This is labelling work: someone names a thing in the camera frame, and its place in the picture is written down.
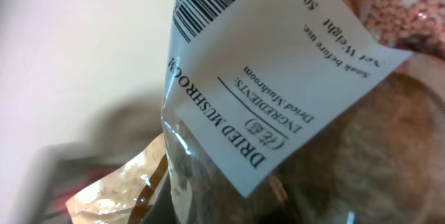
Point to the grey plastic basket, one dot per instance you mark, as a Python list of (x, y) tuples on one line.
[(107, 141)]

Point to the beige dried mushroom bag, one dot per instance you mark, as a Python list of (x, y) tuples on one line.
[(291, 111)]

